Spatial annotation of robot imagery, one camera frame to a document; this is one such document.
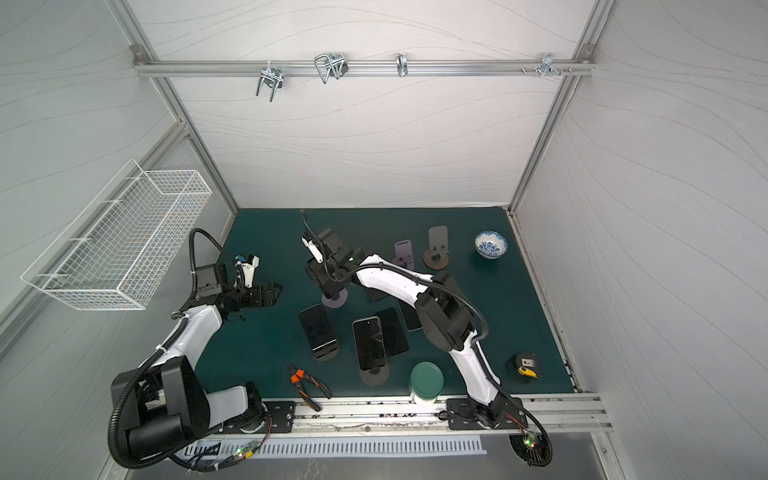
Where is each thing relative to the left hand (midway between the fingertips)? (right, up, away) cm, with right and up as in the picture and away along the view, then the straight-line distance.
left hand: (270, 282), depth 89 cm
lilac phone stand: (+41, +8, +8) cm, 42 cm away
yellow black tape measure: (+74, -21, -9) cm, 77 cm away
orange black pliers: (+11, -24, -9) cm, 28 cm away
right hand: (+15, +8, +1) cm, 17 cm away
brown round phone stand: (+53, +7, +15) cm, 56 cm away
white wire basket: (-27, +11, -20) cm, 35 cm away
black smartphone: (+17, -10, -12) cm, 23 cm away
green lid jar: (+45, -21, -19) cm, 53 cm away
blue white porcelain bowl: (+73, +10, +19) cm, 76 cm away
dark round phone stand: (+32, -24, -8) cm, 41 cm away
